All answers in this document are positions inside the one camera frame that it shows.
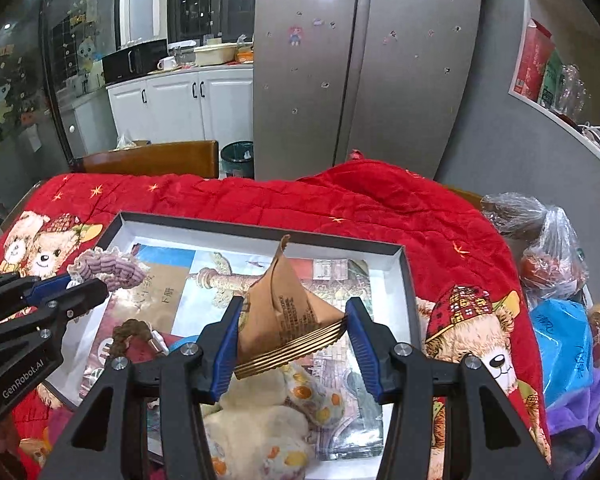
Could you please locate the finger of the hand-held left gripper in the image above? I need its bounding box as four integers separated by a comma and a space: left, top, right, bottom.
0, 272, 75, 322
0, 278, 110, 348

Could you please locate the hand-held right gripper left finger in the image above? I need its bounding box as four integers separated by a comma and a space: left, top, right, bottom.
39, 296, 245, 480

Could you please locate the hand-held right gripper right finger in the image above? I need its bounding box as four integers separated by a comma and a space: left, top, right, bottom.
344, 297, 557, 480

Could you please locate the mauve crocheted scrunchie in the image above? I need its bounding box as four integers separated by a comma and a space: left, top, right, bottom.
70, 251, 150, 292

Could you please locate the brown triangular snack packet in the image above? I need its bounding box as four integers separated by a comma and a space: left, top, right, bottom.
234, 234, 345, 380

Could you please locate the black shallow cardboard box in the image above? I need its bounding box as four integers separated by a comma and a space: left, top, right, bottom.
40, 211, 423, 480

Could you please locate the cream spotted plush toy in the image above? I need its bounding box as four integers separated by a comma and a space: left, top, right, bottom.
200, 362, 346, 480

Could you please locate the printed picture sheet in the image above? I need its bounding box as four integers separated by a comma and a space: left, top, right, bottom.
80, 242, 386, 461

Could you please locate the red bear printed blanket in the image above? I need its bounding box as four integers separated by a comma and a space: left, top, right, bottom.
0, 152, 553, 480

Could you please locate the blue plastic bag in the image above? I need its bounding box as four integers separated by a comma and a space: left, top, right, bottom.
530, 299, 596, 406

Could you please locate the dark green trash bin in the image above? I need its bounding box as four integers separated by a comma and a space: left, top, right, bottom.
220, 141, 255, 179

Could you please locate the clear plastic bag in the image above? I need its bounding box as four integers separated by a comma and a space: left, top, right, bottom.
481, 192, 551, 237
520, 207, 589, 307

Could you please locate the white kitchen cabinet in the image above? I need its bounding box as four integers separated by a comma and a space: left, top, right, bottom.
106, 66, 255, 151

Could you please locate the purple cloth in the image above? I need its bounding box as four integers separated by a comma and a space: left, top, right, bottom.
547, 367, 600, 436

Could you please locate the black microwave oven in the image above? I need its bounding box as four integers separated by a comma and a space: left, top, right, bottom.
101, 39, 169, 85

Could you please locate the glass door with stickers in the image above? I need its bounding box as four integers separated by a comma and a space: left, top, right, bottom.
0, 0, 126, 221

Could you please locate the silver double door fridge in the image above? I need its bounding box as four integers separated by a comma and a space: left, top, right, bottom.
252, 0, 483, 181

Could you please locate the cream plastic basin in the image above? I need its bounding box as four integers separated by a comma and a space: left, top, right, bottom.
194, 44, 238, 66

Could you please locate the green box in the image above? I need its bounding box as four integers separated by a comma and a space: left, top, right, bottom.
539, 50, 565, 108

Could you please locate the clear plastic packaging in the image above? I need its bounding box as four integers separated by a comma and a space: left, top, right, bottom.
555, 64, 588, 116

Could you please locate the red gift box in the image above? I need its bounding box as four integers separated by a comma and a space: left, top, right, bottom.
514, 19, 555, 101

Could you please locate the brown rope knot toy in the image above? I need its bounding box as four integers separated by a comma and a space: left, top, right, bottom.
111, 319, 169, 361

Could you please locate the white wall shelf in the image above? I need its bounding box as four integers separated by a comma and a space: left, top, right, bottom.
509, 0, 600, 181

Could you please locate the white cable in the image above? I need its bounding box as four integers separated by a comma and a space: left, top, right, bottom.
577, 122, 600, 162

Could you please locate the dark glass wall cabinet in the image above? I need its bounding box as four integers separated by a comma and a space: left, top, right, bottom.
167, 0, 258, 43

